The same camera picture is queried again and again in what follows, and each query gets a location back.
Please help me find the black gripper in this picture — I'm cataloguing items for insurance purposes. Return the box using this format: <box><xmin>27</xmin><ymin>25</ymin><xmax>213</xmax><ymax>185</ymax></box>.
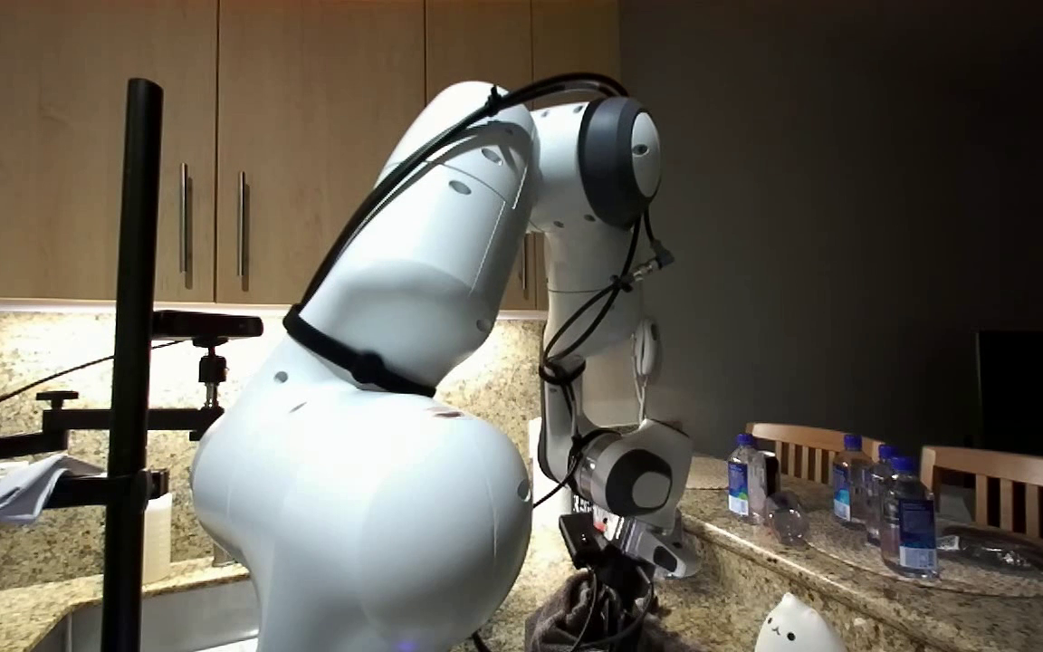
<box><xmin>586</xmin><ymin>526</ymin><xmax>667</xmax><ymax>610</ymax></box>

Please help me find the gray towel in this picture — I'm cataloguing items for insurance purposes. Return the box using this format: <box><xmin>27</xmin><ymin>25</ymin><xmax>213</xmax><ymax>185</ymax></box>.
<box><xmin>521</xmin><ymin>565</ymin><xmax>673</xmax><ymax>652</ymax></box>

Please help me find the white round object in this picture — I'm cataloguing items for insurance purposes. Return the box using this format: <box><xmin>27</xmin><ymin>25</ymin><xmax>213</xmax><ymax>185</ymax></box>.
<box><xmin>749</xmin><ymin>591</ymin><xmax>847</xmax><ymax>652</ymax></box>

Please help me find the wooden chair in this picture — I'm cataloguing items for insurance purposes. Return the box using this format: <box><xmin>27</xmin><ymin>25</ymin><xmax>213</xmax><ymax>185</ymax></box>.
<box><xmin>914</xmin><ymin>441</ymin><xmax>1043</xmax><ymax>558</ymax></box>
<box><xmin>744</xmin><ymin>422</ymin><xmax>892</xmax><ymax>488</ymax></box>

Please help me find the clear plastic wrap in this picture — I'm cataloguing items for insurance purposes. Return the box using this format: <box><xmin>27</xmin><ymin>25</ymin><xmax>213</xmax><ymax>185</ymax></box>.
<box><xmin>933</xmin><ymin>521</ymin><xmax>1043</xmax><ymax>587</ymax></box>

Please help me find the steel sink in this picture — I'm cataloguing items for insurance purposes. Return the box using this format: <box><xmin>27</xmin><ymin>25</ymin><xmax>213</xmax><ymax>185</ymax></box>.
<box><xmin>27</xmin><ymin>575</ymin><xmax>261</xmax><ymax>652</ymax></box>

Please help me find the dark screen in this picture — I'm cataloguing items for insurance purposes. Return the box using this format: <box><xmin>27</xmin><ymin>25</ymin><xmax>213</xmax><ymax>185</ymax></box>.
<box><xmin>970</xmin><ymin>328</ymin><xmax>1043</xmax><ymax>471</ymax></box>

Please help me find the white container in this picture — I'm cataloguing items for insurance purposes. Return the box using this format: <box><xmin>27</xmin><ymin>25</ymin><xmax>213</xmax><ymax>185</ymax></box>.
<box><xmin>138</xmin><ymin>485</ymin><xmax>176</xmax><ymax>591</ymax></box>

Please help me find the black stand pole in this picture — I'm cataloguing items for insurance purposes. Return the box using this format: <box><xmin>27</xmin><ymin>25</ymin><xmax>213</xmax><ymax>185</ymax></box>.
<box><xmin>101</xmin><ymin>75</ymin><xmax>166</xmax><ymax>652</ymax></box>

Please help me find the white crumpled paper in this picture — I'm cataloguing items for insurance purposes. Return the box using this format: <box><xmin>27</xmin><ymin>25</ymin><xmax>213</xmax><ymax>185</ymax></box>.
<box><xmin>0</xmin><ymin>450</ymin><xmax>106</xmax><ymax>526</ymax></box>

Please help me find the black stereo camera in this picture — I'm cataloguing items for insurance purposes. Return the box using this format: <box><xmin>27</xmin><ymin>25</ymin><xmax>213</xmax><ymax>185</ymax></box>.
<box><xmin>148</xmin><ymin>307</ymin><xmax>266</xmax><ymax>348</ymax></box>

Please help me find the metal cabinet handle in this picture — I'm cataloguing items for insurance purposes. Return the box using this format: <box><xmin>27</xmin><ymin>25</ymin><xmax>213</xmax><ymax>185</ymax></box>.
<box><xmin>176</xmin><ymin>160</ymin><xmax>199</xmax><ymax>293</ymax></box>
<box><xmin>235</xmin><ymin>167</ymin><xmax>257</xmax><ymax>299</ymax></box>

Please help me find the thin black wall cable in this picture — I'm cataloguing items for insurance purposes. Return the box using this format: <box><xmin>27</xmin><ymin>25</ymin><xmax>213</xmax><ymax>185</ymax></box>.
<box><xmin>0</xmin><ymin>337</ymin><xmax>187</xmax><ymax>429</ymax></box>

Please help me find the wooden wall cabinet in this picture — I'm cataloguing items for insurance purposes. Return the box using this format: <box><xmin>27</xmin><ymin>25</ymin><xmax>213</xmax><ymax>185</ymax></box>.
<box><xmin>0</xmin><ymin>0</ymin><xmax>624</xmax><ymax>315</ymax></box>

